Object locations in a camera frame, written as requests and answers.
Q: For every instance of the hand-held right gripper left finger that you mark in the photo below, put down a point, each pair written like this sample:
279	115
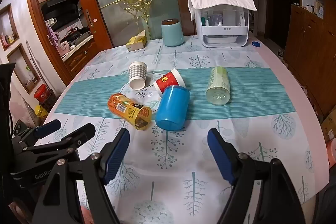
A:
115	158

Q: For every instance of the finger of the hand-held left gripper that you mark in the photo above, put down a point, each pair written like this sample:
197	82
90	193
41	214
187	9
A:
48	126
78	134

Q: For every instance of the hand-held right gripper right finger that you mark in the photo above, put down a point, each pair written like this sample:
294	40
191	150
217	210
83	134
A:
220	158

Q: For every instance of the blue plastic cup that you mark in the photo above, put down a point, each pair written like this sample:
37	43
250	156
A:
172	107

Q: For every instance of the green clear plastic cup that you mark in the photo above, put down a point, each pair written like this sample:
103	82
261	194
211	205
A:
217	86

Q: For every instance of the grey checked paper cup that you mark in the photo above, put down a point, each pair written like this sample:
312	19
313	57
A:
137	74

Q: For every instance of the red paper cup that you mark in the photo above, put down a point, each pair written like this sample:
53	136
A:
168	82

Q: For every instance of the yellow plastic container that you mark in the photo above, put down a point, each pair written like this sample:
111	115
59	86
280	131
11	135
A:
40	110

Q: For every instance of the red round tin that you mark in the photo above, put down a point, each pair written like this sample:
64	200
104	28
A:
42	94

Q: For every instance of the orange drink bottle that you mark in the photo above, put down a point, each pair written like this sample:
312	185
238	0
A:
130	111

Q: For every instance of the yellow tissue box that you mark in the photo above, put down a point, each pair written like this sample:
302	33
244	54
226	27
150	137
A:
136	41

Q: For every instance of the cardboard box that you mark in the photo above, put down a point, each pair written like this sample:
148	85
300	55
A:
329	128

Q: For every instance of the black range hood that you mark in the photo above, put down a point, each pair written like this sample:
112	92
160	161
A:
60	7

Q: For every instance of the blue bottle cap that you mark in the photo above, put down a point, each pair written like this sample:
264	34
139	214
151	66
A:
256	43

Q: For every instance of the white plastic storage box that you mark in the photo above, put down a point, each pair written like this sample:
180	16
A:
224	27

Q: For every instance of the light blue canister brown lid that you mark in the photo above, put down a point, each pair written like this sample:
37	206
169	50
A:
172	32

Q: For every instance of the wooden sideboard cabinet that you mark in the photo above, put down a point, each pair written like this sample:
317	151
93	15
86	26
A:
309	56

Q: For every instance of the wooden framed wall niche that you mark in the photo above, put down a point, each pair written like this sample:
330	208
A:
9	29
25	69

